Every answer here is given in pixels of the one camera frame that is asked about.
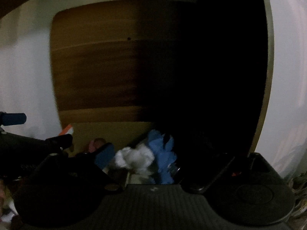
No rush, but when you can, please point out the blue disposable glove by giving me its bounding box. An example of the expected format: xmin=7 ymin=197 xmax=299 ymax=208
xmin=146 ymin=129 xmax=179 ymax=185

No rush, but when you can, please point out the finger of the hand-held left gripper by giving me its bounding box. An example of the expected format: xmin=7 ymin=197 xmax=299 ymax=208
xmin=0 ymin=112 xmax=27 ymax=127
xmin=44 ymin=134 xmax=73 ymax=152

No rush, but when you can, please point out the large crumpled white tissue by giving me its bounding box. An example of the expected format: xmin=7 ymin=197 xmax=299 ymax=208
xmin=115 ymin=144 xmax=155 ymax=173

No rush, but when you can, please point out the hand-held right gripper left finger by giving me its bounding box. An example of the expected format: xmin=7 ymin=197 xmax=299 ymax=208
xmin=47 ymin=143 xmax=121 ymax=192

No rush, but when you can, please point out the clear plastic wrapper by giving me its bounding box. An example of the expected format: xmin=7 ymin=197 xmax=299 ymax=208
xmin=168 ymin=163 xmax=183 ymax=180

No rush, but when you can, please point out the white paper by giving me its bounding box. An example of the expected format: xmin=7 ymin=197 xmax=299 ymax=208
xmin=0 ymin=201 xmax=18 ymax=223

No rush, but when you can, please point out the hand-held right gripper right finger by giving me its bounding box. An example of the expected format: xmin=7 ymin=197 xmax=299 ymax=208
xmin=187 ymin=151 xmax=264 ymax=194

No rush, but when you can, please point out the orange cardboard box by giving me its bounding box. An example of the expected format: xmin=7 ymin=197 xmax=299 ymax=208
xmin=59 ymin=122 xmax=240 ymax=185

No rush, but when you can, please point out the wooden desktop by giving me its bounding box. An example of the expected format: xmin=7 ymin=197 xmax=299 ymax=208
xmin=49 ymin=0 xmax=275 ymax=160

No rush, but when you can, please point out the pink cloth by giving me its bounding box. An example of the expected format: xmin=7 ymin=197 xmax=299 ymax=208
xmin=87 ymin=138 xmax=107 ymax=154

